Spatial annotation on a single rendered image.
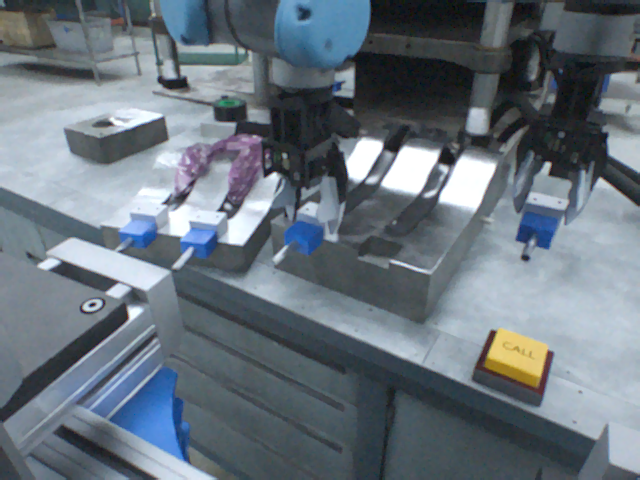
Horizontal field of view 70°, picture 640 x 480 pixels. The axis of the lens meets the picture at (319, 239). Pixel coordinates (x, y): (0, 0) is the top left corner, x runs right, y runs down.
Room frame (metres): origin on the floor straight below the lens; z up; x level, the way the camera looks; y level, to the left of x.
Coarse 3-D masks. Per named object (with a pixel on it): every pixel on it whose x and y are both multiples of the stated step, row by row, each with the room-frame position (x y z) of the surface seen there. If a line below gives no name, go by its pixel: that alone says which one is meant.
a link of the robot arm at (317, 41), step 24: (240, 0) 0.42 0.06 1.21; (264, 0) 0.38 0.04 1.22; (288, 0) 0.36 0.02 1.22; (312, 0) 0.36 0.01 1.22; (336, 0) 0.37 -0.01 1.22; (360, 0) 0.38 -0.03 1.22; (240, 24) 0.42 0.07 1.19; (264, 24) 0.38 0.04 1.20; (288, 24) 0.36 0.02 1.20; (312, 24) 0.36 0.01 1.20; (336, 24) 0.37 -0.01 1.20; (360, 24) 0.38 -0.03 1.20; (264, 48) 0.41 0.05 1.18; (288, 48) 0.37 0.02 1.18; (312, 48) 0.36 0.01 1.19; (336, 48) 0.37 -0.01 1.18
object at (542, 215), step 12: (528, 204) 0.55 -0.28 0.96; (540, 204) 0.54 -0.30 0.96; (552, 204) 0.54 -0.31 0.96; (564, 204) 0.54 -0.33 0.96; (528, 216) 0.53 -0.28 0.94; (540, 216) 0.53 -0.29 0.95; (552, 216) 0.53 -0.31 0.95; (528, 228) 0.51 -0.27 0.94; (540, 228) 0.50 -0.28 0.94; (552, 228) 0.50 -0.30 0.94; (516, 240) 0.51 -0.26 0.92; (528, 240) 0.49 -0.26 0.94; (540, 240) 0.50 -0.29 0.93; (552, 240) 0.50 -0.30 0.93; (528, 252) 0.46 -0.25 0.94
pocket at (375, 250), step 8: (368, 240) 0.57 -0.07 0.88; (376, 240) 0.57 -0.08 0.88; (384, 240) 0.56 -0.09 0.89; (360, 248) 0.54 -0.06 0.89; (368, 248) 0.57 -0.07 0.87; (376, 248) 0.57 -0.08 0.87; (384, 248) 0.56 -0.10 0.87; (392, 248) 0.56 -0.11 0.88; (400, 248) 0.55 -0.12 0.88; (360, 256) 0.54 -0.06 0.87; (368, 256) 0.56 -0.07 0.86; (376, 256) 0.56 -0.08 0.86; (384, 256) 0.56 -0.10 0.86; (392, 256) 0.55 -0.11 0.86; (376, 264) 0.52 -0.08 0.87; (384, 264) 0.54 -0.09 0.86
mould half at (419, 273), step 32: (352, 160) 0.82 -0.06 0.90; (416, 160) 0.79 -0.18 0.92; (480, 160) 0.76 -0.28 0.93; (384, 192) 0.73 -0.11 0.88; (416, 192) 0.72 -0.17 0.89; (448, 192) 0.70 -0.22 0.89; (480, 192) 0.69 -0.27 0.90; (288, 224) 0.60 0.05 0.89; (352, 224) 0.60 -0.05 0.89; (384, 224) 0.60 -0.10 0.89; (448, 224) 0.61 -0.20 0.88; (480, 224) 0.72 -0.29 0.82; (288, 256) 0.60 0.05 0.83; (320, 256) 0.57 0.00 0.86; (352, 256) 0.54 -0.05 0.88; (416, 256) 0.52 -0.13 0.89; (448, 256) 0.54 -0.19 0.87; (352, 288) 0.54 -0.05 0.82; (384, 288) 0.51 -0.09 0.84; (416, 288) 0.49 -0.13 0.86; (416, 320) 0.48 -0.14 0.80
